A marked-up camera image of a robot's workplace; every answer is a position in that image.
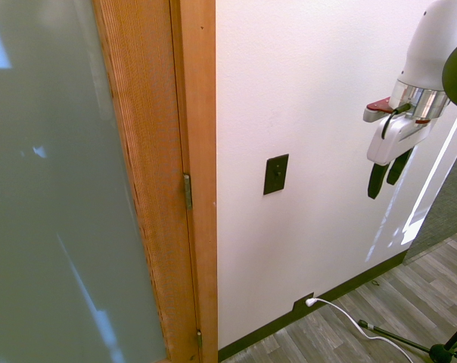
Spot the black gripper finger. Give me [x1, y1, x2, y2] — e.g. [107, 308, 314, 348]
[366, 162, 390, 200]
[385, 147, 412, 186]

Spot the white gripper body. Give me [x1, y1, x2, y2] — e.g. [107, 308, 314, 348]
[365, 115, 434, 166]

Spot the dark baseboard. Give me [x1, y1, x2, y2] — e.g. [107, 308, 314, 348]
[217, 250, 408, 362]

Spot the frosted glass wooden door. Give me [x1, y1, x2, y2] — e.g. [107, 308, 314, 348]
[0, 0, 200, 363]

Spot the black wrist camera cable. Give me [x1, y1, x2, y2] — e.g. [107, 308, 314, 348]
[381, 104, 411, 140]

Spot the red and grey wrist camera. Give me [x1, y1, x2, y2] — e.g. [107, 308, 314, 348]
[362, 96, 411, 123]

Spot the grey textured wall panel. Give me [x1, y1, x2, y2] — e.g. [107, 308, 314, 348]
[403, 130, 457, 265]

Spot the dark light switch plate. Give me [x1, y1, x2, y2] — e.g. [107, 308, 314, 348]
[263, 154, 290, 197]

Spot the dark wall outlet plate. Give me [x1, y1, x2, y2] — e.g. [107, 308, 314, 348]
[292, 291, 316, 312]

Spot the white power plug and cord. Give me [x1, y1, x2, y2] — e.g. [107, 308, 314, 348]
[305, 296, 417, 363]

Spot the black camera tripod stand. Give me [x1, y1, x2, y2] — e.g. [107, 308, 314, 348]
[357, 312, 457, 363]

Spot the wooden door frame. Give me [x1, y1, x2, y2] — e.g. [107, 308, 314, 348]
[169, 0, 219, 363]

